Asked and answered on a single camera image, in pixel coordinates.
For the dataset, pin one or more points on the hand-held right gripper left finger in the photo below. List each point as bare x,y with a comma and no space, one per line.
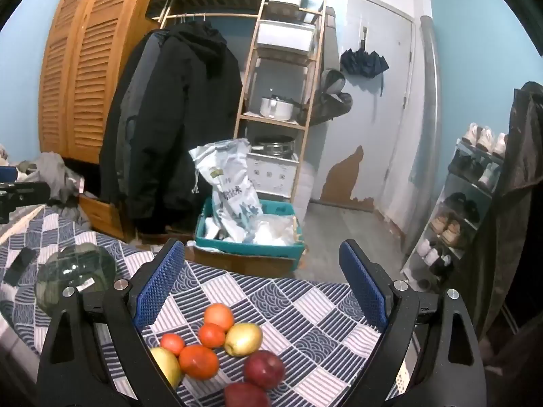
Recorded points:
159,282

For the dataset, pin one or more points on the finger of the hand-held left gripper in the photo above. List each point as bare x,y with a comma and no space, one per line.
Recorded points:
25,193

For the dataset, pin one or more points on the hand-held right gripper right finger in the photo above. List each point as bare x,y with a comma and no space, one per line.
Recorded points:
362,284

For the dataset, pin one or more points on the elongated yellow apple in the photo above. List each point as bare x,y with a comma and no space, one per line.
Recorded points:
167,366

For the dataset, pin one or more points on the dark glass bowl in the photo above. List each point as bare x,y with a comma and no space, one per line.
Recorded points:
72,267

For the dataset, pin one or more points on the big deep orange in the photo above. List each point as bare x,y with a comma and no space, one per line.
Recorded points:
198,361

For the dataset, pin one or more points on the grey clothes pile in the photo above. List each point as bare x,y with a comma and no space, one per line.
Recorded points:
51,174

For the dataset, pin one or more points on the small deep orange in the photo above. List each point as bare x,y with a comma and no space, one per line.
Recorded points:
172,343
212,335

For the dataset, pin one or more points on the pale large orange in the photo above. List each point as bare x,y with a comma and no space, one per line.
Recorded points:
218,316

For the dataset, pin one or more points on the black phone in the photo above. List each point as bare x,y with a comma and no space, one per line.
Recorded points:
19,265

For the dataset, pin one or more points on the wooden drawer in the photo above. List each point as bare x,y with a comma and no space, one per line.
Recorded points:
99,216

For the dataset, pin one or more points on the brown cardboard box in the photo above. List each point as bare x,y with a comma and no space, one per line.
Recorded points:
237,265

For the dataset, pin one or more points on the teal storage box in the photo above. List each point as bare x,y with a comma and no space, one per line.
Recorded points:
237,248

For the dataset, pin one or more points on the navy patterned tablecloth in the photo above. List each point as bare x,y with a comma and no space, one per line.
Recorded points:
275,296

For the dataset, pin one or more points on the round yellow apple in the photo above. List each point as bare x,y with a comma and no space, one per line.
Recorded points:
242,339

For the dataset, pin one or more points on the clear plastic bags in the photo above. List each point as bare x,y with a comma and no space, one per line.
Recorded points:
275,229

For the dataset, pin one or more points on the white printed rice bag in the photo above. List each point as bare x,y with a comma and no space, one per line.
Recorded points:
229,186

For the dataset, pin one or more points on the wooden louvered wardrobe door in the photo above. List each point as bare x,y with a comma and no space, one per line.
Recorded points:
55,72
97,63

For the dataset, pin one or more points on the red apple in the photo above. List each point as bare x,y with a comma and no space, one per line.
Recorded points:
246,396
264,369

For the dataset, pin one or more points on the white shoe rack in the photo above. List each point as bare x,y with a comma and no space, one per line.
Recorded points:
456,186

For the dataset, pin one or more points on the grey jacket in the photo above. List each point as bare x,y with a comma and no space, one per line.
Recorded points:
133,106

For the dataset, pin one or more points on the white patterned drawer box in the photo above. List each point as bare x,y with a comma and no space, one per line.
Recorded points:
269,176

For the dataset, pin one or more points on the pale grey door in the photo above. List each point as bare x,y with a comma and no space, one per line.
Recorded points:
373,135

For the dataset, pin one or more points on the steel steamer pot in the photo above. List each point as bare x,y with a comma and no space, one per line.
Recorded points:
271,146

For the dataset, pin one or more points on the black hooded jacket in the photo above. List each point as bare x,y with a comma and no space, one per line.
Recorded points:
182,114

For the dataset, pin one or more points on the grey metal pipe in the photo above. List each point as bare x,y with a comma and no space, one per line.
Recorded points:
430,114

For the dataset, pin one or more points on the grey hanging bag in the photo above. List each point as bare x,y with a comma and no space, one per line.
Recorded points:
331,101

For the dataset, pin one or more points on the dark brown hanging coat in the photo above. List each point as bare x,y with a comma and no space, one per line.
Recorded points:
517,178

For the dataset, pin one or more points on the group of assorted shoes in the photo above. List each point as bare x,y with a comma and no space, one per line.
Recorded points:
479,135

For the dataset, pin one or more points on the silver pot with lid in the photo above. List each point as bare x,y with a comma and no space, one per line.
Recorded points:
275,108

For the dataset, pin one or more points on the wooden ladder shelf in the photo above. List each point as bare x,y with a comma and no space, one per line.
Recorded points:
248,89

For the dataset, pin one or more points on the navy folded umbrella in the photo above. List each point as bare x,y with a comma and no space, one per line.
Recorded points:
362,63

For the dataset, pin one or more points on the wide white storage box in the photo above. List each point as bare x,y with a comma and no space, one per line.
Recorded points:
286,36

